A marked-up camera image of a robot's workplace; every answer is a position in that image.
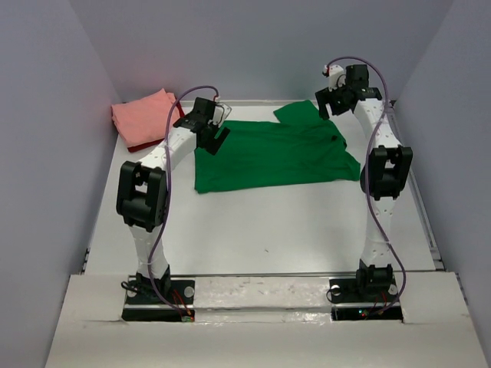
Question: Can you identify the green t shirt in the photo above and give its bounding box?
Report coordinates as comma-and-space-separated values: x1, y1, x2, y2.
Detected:
194, 100, 361, 194

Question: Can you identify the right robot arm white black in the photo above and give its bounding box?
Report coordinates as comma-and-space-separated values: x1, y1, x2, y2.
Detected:
315, 64, 413, 304

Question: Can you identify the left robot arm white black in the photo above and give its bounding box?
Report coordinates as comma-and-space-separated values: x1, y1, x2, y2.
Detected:
116, 97, 232, 309

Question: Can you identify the dark red folded t shirt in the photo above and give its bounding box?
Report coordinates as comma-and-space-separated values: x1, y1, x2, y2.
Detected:
128, 103, 185, 153

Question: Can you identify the pink folded t shirt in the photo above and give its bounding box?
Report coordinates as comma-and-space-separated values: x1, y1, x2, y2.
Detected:
111, 88, 176, 149

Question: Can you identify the white cardboard front cover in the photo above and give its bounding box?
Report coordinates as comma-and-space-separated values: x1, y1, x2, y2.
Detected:
47, 272, 487, 367

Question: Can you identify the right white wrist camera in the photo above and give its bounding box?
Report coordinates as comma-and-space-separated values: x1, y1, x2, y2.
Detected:
322, 64, 346, 90

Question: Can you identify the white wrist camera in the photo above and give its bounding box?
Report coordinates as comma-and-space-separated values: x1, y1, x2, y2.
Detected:
322, 64, 346, 90
212, 100, 232, 127

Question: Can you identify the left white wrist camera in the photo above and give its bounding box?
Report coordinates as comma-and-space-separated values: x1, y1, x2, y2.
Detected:
212, 100, 232, 127

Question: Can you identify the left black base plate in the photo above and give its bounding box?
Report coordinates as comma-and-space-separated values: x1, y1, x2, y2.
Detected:
120, 278, 196, 323

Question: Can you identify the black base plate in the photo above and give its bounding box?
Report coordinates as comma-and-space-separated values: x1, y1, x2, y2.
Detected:
326, 278, 404, 322
120, 278, 196, 323

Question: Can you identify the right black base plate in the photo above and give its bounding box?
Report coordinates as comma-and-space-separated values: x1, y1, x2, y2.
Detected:
326, 278, 404, 322

